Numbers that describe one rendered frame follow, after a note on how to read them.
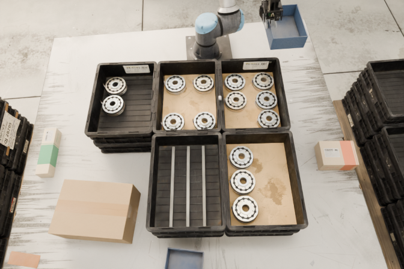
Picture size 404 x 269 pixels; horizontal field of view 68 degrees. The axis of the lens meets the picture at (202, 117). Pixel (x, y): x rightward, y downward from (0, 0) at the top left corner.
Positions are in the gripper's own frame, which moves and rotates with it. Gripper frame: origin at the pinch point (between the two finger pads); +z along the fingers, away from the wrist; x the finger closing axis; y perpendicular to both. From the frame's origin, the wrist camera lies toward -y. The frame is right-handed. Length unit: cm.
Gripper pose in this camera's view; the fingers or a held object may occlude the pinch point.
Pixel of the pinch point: (268, 24)
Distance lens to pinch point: 140.7
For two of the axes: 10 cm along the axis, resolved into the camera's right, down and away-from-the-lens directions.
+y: 0.5, 8.8, -4.8
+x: 9.9, -1.0, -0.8
